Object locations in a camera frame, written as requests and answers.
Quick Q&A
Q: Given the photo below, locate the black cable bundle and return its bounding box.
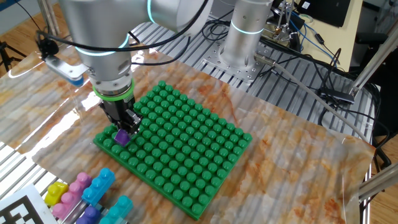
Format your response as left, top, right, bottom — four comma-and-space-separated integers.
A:
317, 46, 392, 169

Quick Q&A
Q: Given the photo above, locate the aluminium frame post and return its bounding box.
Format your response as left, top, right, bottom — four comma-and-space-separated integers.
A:
357, 161, 398, 203
349, 29, 398, 97
37, 0, 62, 40

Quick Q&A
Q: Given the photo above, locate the black laptop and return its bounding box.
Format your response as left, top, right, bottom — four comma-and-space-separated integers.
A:
297, 0, 352, 28

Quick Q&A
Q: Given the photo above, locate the blue cable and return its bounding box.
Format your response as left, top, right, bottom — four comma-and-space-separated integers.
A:
289, 12, 341, 66

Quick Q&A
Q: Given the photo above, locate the green studded baseplate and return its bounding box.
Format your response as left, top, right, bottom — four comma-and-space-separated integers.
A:
93, 80, 253, 221

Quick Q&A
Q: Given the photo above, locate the small yellow block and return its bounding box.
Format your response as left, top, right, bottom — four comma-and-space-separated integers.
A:
44, 181, 69, 207

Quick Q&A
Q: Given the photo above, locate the metal clamp stand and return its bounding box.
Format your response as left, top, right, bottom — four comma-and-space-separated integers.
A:
269, 0, 301, 44

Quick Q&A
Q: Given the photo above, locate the grey corrugated hose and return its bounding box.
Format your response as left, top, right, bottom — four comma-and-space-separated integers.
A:
254, 52, 371, 144

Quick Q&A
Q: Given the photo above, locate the printed marker tag sheet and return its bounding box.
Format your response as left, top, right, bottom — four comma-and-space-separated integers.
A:
0, 183, 58, 224

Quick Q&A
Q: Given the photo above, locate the indigo short block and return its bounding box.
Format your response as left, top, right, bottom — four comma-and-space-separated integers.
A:
75, 205, 102, 224

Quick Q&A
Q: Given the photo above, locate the pink long block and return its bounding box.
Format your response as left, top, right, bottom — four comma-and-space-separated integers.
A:
51, 172, 93, 220

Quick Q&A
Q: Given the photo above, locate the teal long block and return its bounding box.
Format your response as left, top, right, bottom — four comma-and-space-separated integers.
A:
98, 195, 134, 224

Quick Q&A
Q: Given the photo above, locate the beige desk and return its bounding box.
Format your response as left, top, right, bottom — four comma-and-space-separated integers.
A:
294, 0, 364, 73

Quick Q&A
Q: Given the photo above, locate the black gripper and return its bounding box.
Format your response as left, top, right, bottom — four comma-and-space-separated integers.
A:
99, 96, 144, 136

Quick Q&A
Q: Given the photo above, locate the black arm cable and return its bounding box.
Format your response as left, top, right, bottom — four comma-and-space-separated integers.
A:
35, 0, 211, 67

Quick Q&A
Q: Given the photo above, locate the black adapter box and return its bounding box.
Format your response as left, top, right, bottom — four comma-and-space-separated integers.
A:
317, 88, 356, 105

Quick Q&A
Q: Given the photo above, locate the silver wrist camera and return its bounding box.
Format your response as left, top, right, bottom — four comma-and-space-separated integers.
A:
43, 55, 91, 88

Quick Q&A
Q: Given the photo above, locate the silver robot mounting plate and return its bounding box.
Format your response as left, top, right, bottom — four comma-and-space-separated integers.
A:
201, 39, 272, 84

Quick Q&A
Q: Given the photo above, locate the black tripod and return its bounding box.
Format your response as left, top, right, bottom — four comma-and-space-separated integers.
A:
0, 40, 28, 74

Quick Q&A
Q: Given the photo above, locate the purple single-stud block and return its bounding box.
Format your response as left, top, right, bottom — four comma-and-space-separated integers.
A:
113, 129, 131, 147

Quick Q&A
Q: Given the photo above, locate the marble pattern table mat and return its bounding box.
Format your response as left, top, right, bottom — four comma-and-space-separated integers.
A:
0, 7, 377, 224

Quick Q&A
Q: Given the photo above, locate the light blue long block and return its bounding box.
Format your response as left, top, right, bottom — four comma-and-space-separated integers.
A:
81, 167, 116, 207

